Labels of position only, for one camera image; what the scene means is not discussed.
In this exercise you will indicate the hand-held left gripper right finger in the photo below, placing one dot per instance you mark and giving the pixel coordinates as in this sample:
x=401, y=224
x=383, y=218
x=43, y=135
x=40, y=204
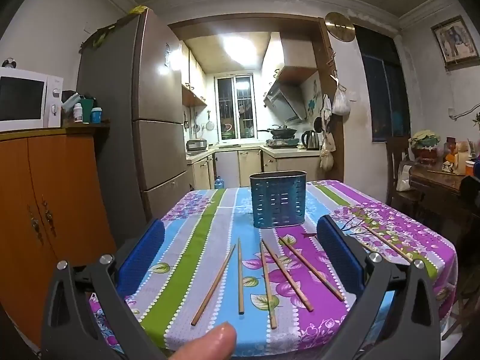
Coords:
x=339, y=255

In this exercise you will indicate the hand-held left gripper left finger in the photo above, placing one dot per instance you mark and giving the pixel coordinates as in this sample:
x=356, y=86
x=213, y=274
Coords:
x=144, y=255

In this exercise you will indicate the wooden chopstick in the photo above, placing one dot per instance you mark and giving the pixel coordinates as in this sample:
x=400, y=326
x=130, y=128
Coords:
x=240, y=277
x=213, y=285
x=388, y=243
x=268, y=288
x=287, y=275
x=311, y=269

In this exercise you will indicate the blue perforated utensil holder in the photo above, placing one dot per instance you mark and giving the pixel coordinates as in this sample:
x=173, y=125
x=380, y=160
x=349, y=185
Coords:
x=277, y=202

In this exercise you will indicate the person's left hand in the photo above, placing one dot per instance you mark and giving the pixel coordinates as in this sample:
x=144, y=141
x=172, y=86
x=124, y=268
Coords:
x=210, y=341

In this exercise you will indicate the floral striped tablecloth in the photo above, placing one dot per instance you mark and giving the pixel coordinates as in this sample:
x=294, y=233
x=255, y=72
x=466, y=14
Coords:
x=210, y=232

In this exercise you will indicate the beige hanging cloth bag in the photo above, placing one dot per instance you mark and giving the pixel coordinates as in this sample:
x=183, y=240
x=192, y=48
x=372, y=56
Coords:
x=327, y=153

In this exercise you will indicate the blue water jug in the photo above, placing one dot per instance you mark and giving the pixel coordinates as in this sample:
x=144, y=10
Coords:
x=219, y=183

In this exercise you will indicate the orange wooden cabinet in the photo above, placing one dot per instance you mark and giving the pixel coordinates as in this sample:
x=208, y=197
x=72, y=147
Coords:
x=56, y=195

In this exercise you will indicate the dark wooden chair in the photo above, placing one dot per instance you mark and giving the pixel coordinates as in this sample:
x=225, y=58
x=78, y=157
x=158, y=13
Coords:
x=393, y=157

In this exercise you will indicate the steel electric kettle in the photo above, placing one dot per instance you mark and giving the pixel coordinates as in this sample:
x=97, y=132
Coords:
x=310, y=140

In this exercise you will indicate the dark wooden side table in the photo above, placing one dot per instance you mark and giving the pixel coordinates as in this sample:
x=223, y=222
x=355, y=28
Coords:
x=442, y=191

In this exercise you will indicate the silver countertop appliance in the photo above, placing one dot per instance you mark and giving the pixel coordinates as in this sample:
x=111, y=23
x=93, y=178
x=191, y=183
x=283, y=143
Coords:
x=197, y=144

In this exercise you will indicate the gas stove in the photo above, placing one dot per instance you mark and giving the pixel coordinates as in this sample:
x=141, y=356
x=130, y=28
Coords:
x=281, y=142

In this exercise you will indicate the cream kitchen base cabinets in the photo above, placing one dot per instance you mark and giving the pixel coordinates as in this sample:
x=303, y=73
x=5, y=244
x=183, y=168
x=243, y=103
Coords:
x=240, y=165

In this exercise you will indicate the black wok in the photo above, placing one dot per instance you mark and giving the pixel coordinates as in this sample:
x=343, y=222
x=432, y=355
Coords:
x=283, y=132

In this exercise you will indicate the potted flower plant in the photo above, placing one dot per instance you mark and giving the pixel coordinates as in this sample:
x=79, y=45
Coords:
x=425, y=144

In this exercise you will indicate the hanging metal strainer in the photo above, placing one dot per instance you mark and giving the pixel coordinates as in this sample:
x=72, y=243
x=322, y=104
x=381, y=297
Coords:
x=209, y=123

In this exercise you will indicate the teal lidded jar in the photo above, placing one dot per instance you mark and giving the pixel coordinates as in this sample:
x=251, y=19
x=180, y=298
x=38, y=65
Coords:
x=96, y=115

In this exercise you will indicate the white hanging plastic bag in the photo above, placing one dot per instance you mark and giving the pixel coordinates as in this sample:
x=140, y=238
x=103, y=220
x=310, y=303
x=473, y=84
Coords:
x=340, y=103

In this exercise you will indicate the silver refrigerator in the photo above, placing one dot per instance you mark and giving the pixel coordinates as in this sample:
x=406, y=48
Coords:
x=157, y=101

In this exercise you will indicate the white medicine bottle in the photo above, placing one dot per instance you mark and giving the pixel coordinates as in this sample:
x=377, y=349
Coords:
x=77, y=113

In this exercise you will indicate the silver range hood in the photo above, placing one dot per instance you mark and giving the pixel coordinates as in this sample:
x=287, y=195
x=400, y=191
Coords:
x=285, y=101

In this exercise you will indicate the dark room window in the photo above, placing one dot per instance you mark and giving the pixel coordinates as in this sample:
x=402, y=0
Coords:
x=382, y=90

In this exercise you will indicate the pale folded packet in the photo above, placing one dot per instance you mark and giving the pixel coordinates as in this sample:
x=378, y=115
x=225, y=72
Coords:
x=69, y=101

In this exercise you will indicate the kitchen window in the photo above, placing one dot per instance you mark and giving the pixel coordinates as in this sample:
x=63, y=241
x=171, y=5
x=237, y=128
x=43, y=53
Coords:
x=235, y=107

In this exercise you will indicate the white microwave oven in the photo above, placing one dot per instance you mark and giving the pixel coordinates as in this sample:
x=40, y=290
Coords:
x=22, y=99

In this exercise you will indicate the kitchen ceiling light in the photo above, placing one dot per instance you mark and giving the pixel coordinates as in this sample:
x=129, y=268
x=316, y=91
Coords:
x=240, y=47

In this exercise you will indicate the small black white ornament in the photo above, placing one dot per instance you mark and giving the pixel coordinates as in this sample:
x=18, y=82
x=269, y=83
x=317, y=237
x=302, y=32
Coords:
x=9, y=63

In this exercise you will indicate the green leafy vine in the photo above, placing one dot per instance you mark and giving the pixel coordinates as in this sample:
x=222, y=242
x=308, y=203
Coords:
x=138, y=9

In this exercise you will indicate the cream kitchen wall cabinets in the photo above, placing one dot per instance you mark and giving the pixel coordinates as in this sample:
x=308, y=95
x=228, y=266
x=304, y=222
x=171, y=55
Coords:
x=193, y=78

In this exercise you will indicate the round gold wall clock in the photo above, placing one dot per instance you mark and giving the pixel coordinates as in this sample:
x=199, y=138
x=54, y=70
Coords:
x=340, y=26

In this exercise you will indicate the framed wall picture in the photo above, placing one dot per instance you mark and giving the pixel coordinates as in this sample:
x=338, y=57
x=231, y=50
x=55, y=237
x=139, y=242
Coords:
x=454, y=41

